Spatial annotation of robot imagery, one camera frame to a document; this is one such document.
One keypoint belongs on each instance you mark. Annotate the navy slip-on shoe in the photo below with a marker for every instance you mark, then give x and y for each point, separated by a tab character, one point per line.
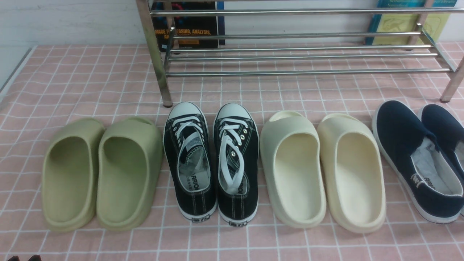
393	126
444	127

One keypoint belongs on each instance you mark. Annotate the stainless steel shoe rack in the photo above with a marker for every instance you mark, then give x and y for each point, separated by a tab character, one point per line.
420	44

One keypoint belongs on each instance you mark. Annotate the black canvas sneaker right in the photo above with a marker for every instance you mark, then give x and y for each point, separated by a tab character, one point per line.
237	145

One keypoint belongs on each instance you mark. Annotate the black canvas sneaker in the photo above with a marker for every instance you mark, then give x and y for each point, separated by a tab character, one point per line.
237	145
186	146

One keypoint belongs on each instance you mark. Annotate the black canvas sneaker left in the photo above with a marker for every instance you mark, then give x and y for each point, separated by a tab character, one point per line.
186	146

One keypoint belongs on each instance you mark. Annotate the cream slipper left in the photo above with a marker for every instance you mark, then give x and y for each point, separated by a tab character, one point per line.
290	156

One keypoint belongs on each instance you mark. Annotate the cream slipper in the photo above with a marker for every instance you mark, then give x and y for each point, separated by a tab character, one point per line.
353	173
290	156

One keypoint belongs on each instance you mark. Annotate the green slipper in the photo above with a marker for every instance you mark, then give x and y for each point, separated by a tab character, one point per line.
129	158
70	175

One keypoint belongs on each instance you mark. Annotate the black image processing book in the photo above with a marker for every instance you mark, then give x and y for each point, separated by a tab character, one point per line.
191	26

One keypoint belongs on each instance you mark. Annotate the cream slipper right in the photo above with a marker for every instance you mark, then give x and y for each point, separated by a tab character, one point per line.
353	173

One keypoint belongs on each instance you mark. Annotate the pink checkered tablecloth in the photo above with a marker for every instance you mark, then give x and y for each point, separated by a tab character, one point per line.
59	84

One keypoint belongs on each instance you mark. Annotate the green slipper far left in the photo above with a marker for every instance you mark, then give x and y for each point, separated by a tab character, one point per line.
70	175

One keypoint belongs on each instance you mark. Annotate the yellow teal book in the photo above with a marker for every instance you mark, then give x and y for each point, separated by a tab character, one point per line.
434	23

